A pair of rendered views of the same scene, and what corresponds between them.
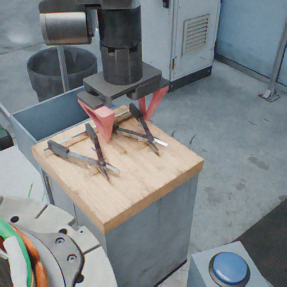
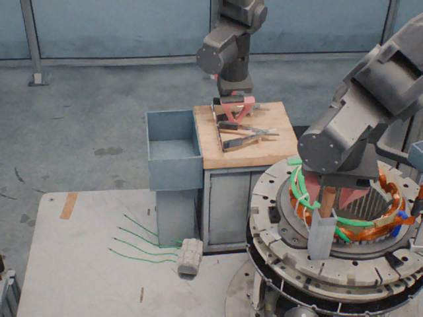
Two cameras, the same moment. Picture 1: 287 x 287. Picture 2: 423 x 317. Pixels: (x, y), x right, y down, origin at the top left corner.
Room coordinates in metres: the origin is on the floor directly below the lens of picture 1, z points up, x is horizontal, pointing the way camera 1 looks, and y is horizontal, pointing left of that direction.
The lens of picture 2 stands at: (-0.05, 0.92, 1.79)
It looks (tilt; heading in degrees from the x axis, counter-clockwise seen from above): 39 degrees down; 302
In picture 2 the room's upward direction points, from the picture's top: 2 degrees clockwise
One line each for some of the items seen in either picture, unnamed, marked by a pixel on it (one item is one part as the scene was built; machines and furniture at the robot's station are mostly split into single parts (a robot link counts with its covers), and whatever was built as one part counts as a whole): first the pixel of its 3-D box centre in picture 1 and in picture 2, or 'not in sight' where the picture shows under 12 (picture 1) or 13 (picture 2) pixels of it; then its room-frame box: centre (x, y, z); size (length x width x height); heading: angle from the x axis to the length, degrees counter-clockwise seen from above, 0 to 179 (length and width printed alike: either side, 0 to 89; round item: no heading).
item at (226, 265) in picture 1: (229, 267); not in sight; (0.23, -0.11, 1.04); 0.04 x 0.04 x 0.01
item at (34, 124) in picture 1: (73, 167); (173, 183); (0.53, 0.14, 0.92); 0.17 x 0.11 x 0.28; 130
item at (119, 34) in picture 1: (114, 22); (234, 41); (0.46, 0.03, 1.26); 0.07 x 0.06 x 0.07; 91
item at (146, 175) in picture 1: (115, 158); (245, 133); (0.41, 0.04, 1.05); 0.20 x 0.19 x 0.02; 40
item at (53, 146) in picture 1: (58, 148); (232, 142); (0.40, 0.12, 1.09); 0.04 x 0.01 x 0.02; 55
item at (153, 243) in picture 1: (119, 216); (241, 183); (0.41, 0.04, 0.91); 0.19 x 0.19 x 0.26; 40
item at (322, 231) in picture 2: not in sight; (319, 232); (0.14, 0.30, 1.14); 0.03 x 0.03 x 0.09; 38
